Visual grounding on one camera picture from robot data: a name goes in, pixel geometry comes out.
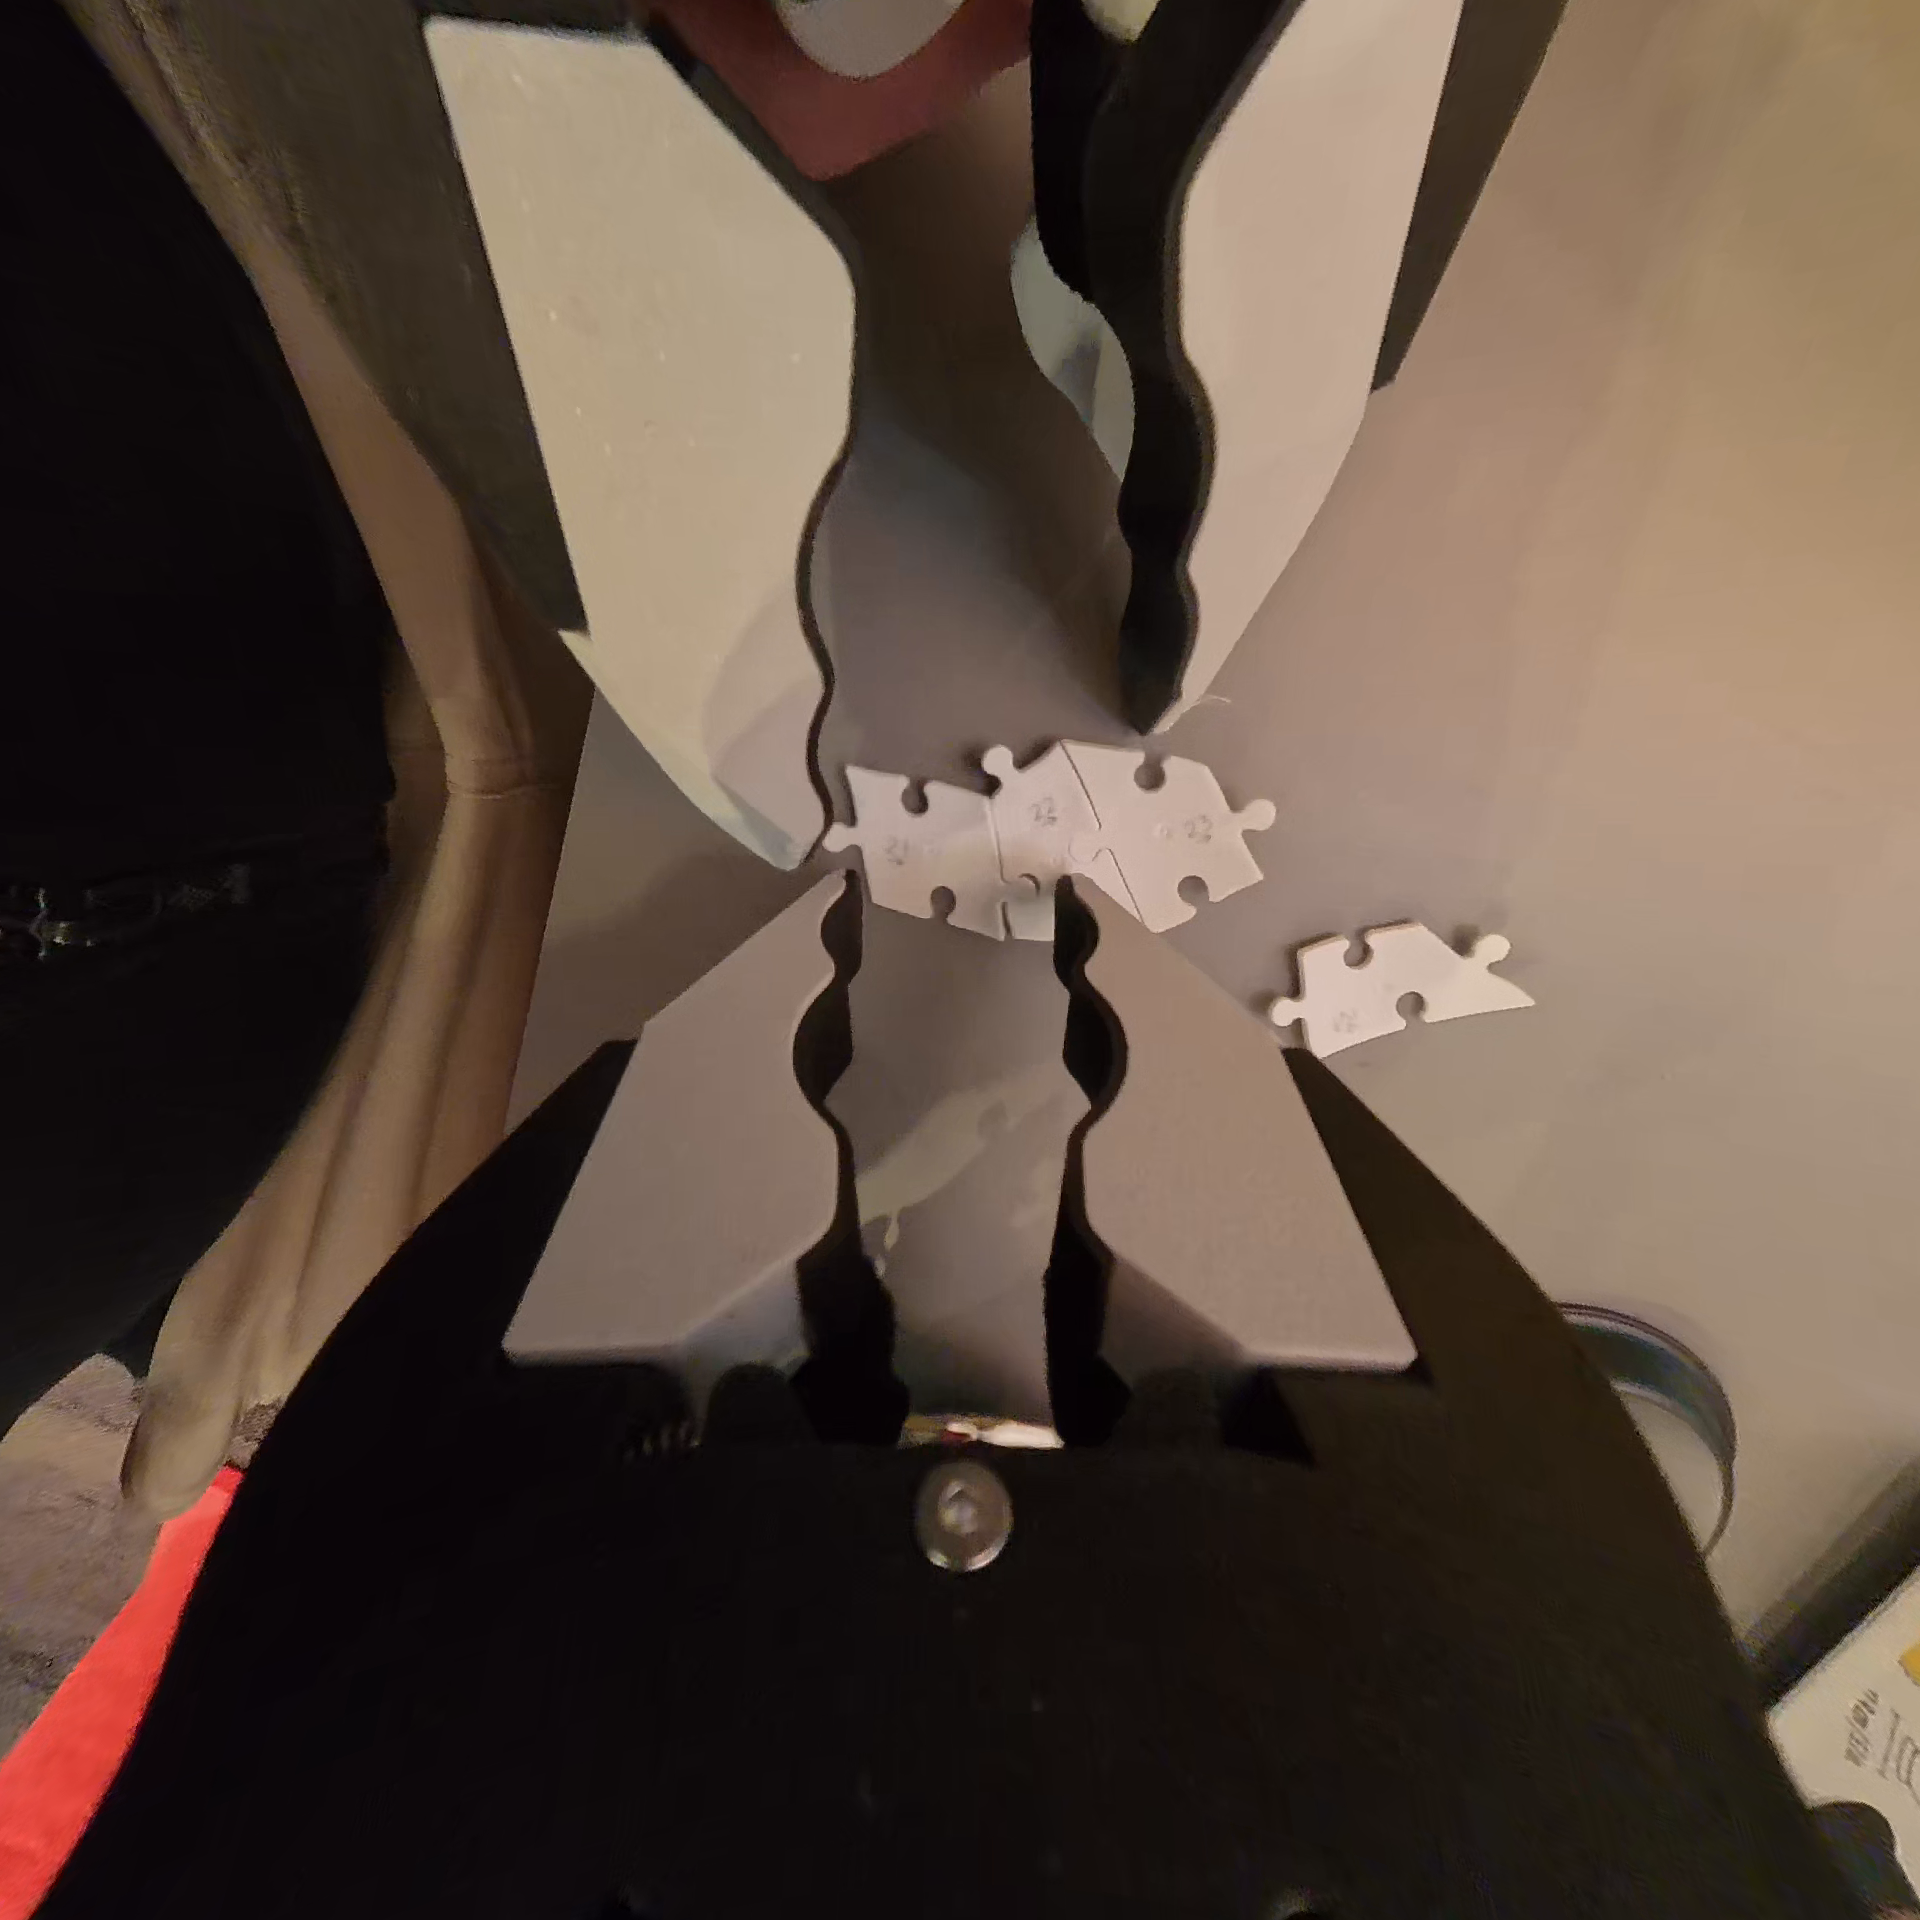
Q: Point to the red cloth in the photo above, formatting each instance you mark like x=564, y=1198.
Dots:
x=75, y=1727

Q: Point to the round dark metal tin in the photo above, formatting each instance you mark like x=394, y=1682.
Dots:
x=1651, y=1412

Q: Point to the white printed box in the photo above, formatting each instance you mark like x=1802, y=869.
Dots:
x=1859, y=1742

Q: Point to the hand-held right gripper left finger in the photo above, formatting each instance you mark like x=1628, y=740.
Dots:
x=675, y=1186

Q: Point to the black bar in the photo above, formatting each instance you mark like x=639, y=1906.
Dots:
x=1846, y=1604

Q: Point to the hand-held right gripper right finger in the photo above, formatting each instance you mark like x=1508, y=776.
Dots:
x=1244, y=1217

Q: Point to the person's left hand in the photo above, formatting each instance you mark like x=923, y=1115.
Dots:
x=886, y=118

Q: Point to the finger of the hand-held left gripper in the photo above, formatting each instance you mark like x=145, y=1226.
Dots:
x=659, y=452
x=1292, y=301

